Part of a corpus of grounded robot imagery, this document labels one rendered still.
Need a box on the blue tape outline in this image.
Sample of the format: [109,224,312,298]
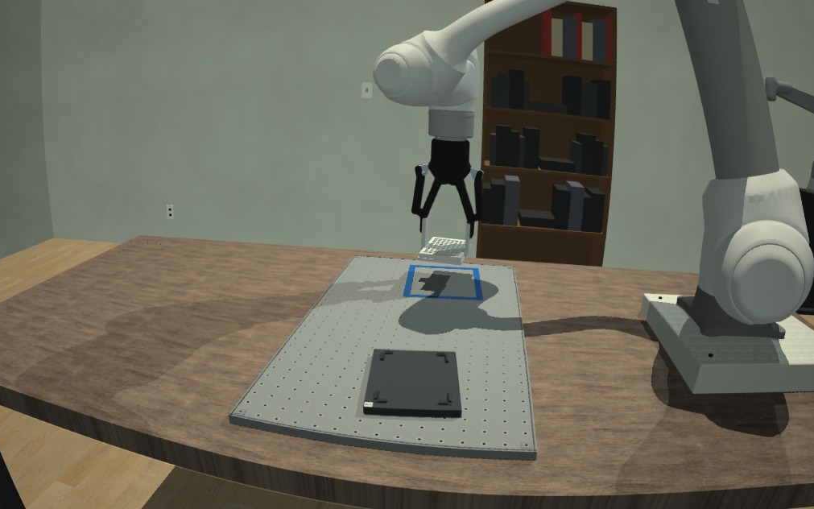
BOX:
[403,265,483,300]

